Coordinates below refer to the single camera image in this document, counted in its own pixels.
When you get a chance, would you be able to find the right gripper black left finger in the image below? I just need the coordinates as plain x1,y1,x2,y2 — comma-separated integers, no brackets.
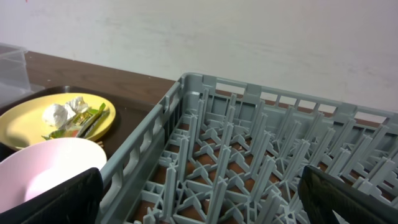
1,167,103,224

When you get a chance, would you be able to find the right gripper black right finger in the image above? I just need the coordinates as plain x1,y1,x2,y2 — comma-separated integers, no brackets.
298,166,397,224

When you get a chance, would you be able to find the pink bowl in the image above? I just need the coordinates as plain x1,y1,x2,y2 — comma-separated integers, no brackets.
1,138,107,212

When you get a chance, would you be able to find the green snack wrapper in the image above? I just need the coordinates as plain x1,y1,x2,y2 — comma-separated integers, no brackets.
42,103,109,141

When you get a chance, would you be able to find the white tissue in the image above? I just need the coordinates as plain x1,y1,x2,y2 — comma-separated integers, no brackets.
42,96,89,128

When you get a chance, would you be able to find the grey dishwasher rack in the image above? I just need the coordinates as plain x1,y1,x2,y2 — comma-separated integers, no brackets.
96,73,397,223

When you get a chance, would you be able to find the yellow plate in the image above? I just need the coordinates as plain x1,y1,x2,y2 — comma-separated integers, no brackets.
1,93,116,151

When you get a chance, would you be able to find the dark brown tray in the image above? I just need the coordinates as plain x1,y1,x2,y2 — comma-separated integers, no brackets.
1,86,154,158

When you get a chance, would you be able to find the clear plastic bin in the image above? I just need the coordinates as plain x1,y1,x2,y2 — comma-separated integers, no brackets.
0,43,44,106

